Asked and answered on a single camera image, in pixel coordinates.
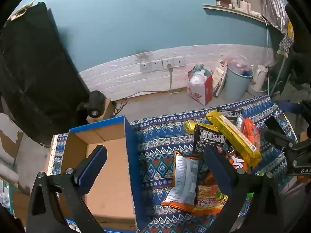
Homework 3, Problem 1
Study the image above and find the red white paper bag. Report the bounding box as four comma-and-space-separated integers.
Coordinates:
188, 64, 214, 107

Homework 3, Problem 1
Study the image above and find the black power cable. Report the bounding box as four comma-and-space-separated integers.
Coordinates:
114, 98, 128, 116

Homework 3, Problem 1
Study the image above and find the blue patterned blanket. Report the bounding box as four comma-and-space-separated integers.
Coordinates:
47, 96, 300, 233

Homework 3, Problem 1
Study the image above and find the blue cardboard box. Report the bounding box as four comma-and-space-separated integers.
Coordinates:
58, 116, 149, 232

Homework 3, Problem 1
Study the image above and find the shiny gold snack packet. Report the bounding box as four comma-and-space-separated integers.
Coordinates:
184, 121, 217, 135

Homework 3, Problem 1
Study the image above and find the green peanut snack bag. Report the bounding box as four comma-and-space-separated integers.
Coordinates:
245, 170, 266, 199

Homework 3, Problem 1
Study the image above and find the white plastic bag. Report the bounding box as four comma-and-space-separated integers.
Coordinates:
190, 70, 209, 86

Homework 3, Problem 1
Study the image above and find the orange black octopus snack bag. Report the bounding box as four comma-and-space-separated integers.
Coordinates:
225, 150, 249, 173

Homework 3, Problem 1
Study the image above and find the beige crumpled cloth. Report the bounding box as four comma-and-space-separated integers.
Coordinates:
9, 0, 37, 21

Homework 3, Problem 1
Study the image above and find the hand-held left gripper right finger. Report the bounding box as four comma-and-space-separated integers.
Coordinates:
203, 146, 289, 233

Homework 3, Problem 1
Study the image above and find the black round fan heater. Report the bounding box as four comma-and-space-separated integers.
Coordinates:
77, 90, 107, 122

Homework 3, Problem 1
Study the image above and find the black cloth cover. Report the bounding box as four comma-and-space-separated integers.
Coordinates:
0, 2, 91, 146

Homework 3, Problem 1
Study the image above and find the chevron patterned cloth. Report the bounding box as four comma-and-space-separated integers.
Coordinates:
276, 19, 295, 58

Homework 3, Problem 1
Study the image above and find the white peeling door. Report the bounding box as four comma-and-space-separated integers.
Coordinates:
0, 113, 25, 183

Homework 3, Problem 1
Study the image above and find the long yellow biscuit pack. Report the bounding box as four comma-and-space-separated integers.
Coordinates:
206, 109, 262, 168

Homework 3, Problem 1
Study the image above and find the beige plug with cable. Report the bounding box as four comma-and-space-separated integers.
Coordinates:
166, 63, 179, 94

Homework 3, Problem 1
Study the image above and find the orange silver-backed snack bag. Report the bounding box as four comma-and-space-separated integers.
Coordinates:
161, 150, 201, 206

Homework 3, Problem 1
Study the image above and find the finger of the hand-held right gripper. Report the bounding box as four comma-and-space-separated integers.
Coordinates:
279, 101, 311, 136
264, 123, 311, 152

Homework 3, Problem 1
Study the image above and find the red orange snack bag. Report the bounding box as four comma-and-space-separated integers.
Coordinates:
240, 118, 261, 151

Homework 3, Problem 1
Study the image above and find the clear plastic bin liner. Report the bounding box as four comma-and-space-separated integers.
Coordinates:
226, 55, 254, 78

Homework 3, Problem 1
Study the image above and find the white electric kettle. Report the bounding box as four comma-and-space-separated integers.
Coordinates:
250, 64, 268, 93

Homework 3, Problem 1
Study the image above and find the black snack packet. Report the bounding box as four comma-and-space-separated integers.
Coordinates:
193, 124, 228, 154
219, 110, 243, 132

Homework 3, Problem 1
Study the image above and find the orange noodle-print snack bag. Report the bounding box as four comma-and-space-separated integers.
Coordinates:
192, 170, 230, 216

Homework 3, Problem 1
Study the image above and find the thin white cable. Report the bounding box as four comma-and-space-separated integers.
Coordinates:
261, 15, 272, 98

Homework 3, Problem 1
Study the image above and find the grey cloth pile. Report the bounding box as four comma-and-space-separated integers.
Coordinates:
279, 83, 311, 103

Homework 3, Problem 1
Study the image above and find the wooden wall shelf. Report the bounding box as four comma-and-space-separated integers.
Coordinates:
202, 3, 268, 23

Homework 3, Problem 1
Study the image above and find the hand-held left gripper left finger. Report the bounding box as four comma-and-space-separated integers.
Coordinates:
25, 145, 108, 233

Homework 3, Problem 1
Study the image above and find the small brown cardboard box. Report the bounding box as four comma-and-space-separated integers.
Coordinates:
86, 98, 116, 125

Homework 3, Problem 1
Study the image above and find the white red flat carton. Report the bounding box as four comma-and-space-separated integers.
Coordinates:
212, 55, 228, 98

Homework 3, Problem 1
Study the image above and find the light blue trash bin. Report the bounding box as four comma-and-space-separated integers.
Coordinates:
222, 65, 254, 102

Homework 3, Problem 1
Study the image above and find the silver foil sheet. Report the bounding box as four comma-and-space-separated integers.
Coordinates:
259, 0, 290, 32

